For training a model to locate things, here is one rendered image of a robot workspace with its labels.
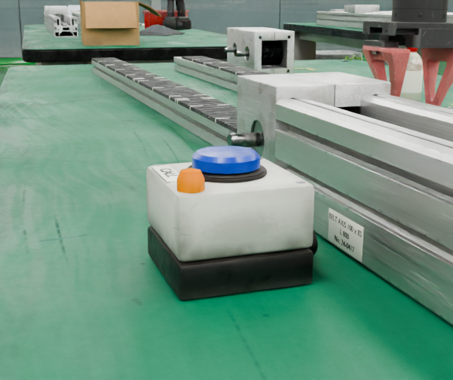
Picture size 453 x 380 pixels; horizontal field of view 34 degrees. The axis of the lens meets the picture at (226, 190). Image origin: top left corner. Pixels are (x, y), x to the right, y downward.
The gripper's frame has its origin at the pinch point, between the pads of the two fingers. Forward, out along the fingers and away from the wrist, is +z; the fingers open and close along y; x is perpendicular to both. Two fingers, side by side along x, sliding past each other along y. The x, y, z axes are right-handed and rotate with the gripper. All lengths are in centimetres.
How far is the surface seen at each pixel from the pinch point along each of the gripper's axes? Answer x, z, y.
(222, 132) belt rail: 3.9, 2.7, -20.5
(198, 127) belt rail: 13.1, 3.7, -20.5
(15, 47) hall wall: 1078, 54, 2
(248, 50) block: 79, -2, 9
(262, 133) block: -15.0, -0.4, -23.2
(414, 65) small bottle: 30.4, -2.0, 19.3
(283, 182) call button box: -33.2, -0.9, -28.8
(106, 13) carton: 194, -7, -2
